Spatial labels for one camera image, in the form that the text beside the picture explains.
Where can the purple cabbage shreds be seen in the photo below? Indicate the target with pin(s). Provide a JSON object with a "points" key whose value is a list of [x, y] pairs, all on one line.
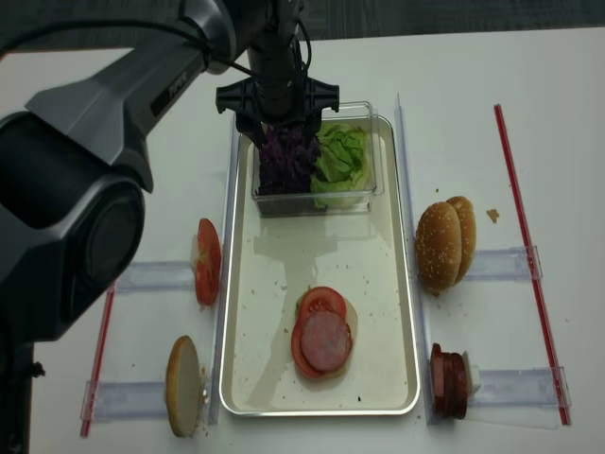
{"points": [[287, 162]]}

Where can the clear rail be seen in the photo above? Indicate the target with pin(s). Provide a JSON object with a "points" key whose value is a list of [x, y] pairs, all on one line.
{"points": [[117, 401], [529, 388], [156, 276], [512, 264]]}

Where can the bottom bun on tray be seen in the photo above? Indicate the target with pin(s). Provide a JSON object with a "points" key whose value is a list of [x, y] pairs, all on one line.
{"points": [[350, 321]]}

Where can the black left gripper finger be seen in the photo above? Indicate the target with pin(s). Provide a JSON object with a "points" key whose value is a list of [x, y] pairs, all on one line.
{"points": [[310, 128], [256, 133]]}

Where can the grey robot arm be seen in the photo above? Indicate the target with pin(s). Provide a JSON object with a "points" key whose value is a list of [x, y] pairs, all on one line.
{"points": [[74, 161]]}

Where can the upright tomato slices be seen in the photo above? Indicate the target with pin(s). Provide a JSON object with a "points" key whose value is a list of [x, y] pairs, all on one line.
{"points": [[206, 262]]}

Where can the upright bun bottom half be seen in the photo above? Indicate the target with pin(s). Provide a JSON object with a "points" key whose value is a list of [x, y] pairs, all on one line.
{"points": [[182, 387]]}

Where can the white patty pusher block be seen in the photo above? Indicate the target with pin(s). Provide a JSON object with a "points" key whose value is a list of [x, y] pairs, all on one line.
{"points": [[470, 376]]}

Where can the tomato slices on bun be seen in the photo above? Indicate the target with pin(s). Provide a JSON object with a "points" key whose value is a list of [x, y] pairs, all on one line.
{"points": [[316, 302]]}

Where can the red boundary strip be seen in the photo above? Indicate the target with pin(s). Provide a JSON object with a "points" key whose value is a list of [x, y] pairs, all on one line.
{"points": [[549, 344], [97, 359]]}

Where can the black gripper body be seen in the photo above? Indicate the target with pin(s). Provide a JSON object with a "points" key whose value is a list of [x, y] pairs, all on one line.
{"points": [[281, 105]]}

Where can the clear lower right rail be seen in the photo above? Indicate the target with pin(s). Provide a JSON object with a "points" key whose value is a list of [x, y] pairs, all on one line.
{"points": [[529, 388]]}

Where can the silver metal tray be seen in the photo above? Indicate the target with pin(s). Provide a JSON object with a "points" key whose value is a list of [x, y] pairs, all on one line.
{"points": [[269, 263]]}

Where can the stacked brown meat patties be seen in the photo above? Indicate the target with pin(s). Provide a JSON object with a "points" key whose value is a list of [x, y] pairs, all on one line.
{"points": [[449, 383]]}

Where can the rear sesame bun top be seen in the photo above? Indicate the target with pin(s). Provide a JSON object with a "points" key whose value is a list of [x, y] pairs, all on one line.
{"points": [[466, 217]]}

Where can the red left boundary strip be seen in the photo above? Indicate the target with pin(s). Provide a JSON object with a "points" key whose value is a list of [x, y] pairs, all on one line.
{"points": [[97, 359]]}

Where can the clear upper right rail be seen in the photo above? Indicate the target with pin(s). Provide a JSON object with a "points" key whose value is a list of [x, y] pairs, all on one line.
{"points": [[512, 264]]}

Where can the clear lower left rail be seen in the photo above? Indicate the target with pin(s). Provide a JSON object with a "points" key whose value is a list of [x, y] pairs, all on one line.
{"points": [[117, 401]]}

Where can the clear plastic salad container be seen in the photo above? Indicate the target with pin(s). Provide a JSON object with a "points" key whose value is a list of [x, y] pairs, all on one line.
{"points": [[358, 114]]}

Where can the clear upper left rail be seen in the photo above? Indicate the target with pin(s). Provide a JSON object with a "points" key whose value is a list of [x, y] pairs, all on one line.
{"points": [[156, 276]]}

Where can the red right boundary strip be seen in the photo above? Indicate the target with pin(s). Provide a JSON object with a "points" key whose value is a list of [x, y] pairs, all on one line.
{"points": [[549, 344]]}

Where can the green lettuce leaves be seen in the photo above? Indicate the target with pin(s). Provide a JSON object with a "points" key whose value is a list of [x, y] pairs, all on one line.
{"points": [[342, 165]]}

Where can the front sesame bun top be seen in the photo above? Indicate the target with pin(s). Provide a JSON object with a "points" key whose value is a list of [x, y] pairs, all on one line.
{"points": [[438, 247]]}

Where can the bread crumb piece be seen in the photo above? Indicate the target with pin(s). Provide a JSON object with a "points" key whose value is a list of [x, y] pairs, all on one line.
{"points": [[493, 215]]}

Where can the round meat slice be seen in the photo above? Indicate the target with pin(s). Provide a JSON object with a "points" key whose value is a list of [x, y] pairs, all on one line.
{"points": [[326, 341]]}

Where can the sesame bun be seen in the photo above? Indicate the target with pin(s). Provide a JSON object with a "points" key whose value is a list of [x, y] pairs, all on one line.
{"points": [[438, 247], [466, 217]]}

